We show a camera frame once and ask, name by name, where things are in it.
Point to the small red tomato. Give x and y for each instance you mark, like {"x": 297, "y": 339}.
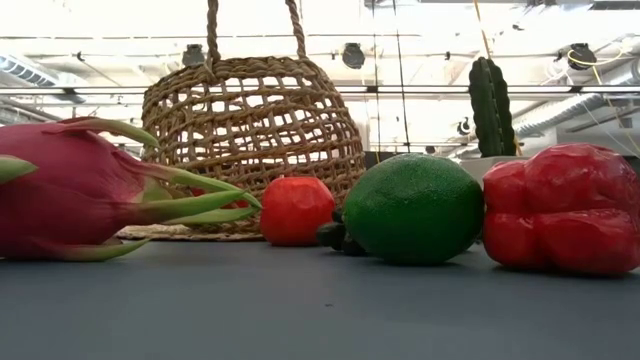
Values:
{"x": 295, "y": 210}

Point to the red bell pepper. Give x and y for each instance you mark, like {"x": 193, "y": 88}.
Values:
{"x": 560, "y": 215}

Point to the pink dragon fruit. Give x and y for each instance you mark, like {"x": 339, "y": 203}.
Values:
{"x": 65, "y": 190}

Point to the dark purple grape bunch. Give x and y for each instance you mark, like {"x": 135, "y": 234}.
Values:
{"x": 331, "y": 235}

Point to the large green lime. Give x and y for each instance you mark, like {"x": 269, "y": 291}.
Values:
{"x": 412, "y": 210}

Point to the thin black vertical pole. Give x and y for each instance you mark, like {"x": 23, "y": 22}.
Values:
{"x": 376, "y": 75}

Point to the black round ceiling fixture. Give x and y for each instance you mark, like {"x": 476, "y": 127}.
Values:
{"x": 581, "y": 54}
{"x": 353, "y": 56}
{"x": 463, "y": 127}
{"x": 192, "y": 54}

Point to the green cactus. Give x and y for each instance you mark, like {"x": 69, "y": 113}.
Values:
{"x": 487, "y": 110}

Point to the long horizontal ceiling rail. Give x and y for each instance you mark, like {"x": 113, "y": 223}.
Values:
{"x": 425, "y": 90}

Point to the silver ceiling air duct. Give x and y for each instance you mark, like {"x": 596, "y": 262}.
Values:
{"x": 25, "y": 70}
{"x": 575, "y": 112}

